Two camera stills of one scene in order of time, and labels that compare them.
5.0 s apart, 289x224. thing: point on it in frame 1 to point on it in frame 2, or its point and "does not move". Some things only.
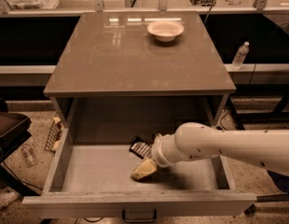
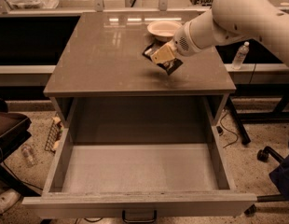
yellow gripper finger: [147, 167] to [163, 54]
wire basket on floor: [54, 135] does not move
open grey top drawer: [95, 180] does not move
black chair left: [11, 130] does not move
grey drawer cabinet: [126, 77] does not move
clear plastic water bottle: [240, 55] does not move
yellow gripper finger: [158, 137] to [156, 48]
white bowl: [165, 31] does not move
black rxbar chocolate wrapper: [141, 147] to [170, 65]
